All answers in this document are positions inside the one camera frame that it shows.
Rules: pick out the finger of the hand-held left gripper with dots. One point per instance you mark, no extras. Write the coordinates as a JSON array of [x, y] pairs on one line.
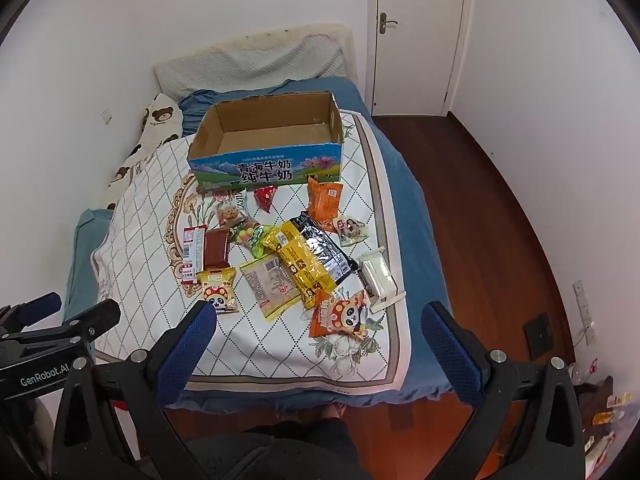
[[92, 317], [30, 310]]

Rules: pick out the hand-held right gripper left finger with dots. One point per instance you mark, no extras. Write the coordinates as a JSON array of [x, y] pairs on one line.
[[187, 355]]

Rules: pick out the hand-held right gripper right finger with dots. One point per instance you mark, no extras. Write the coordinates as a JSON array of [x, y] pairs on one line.
[[450, 355]]

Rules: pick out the yellow panda snack packet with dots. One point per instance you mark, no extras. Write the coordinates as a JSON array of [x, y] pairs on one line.
[[220, 292]]

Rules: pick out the red and white snack packet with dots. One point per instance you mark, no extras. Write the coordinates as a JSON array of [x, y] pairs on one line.
[[192, 255]]

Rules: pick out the silver grey snack packet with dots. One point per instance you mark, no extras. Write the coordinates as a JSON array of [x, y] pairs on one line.
[[270, 285]]

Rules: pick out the brown snack packet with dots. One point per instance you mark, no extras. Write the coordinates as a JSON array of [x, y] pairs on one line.
[[216, 250]]

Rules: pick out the orange panda snack packet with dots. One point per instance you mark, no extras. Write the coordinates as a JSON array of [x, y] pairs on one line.
[[340, 315]]

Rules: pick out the green fruit candy packet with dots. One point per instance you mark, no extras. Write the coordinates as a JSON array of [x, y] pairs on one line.
[[250, 236]]

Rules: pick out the large yellow snack packet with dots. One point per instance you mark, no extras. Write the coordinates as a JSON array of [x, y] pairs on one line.
[[300, 262]]

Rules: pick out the black snack packet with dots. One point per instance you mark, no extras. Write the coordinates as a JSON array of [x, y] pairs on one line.
[[325, 247]]

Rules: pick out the plain orange snack packet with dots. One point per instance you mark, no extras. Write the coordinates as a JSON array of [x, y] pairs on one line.
[[324, 205]]

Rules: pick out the cardboard box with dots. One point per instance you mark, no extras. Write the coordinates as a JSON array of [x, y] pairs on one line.
[[260, 170]]

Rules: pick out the black floor pad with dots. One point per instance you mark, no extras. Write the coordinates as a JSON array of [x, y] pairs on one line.
[[539, 335]]

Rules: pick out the white wrapped snack bar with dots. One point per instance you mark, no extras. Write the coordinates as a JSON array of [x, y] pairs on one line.
[[377, 272]]

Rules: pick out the white diamond floral blanket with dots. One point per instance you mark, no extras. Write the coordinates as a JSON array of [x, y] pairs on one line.
[[150, 200]]

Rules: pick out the person's legs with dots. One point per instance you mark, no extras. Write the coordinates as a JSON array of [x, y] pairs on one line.
[[300, 445]]

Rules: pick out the cookie snack packet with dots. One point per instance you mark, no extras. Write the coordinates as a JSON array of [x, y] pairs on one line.
[[230, 215]]

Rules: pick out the small picture snack packet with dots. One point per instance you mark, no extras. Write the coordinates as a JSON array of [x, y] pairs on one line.
[[351, 230]]

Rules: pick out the colourful packets pile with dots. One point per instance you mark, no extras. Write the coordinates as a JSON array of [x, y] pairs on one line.
[[605, 410]]

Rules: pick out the red triangular snack packet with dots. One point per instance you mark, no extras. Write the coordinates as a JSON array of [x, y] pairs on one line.
[[265, 196]]

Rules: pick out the bear print pillow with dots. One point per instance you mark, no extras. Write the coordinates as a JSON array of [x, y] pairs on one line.
[[160, 120]]

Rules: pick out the white door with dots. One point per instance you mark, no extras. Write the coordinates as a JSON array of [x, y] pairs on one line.
[[415, 60]]

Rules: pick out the grey textured pillow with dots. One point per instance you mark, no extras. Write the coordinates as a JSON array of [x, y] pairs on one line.
[[250, 62]]

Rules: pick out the cream fuzzy cushion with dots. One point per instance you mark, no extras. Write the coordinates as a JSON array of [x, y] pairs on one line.
[[300, 30]]

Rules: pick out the white wall outlet strip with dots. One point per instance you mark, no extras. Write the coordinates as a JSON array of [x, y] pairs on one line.
[[582, 305]]

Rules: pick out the white wall socket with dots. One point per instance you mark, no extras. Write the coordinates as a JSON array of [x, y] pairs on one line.
[[106, 116]]

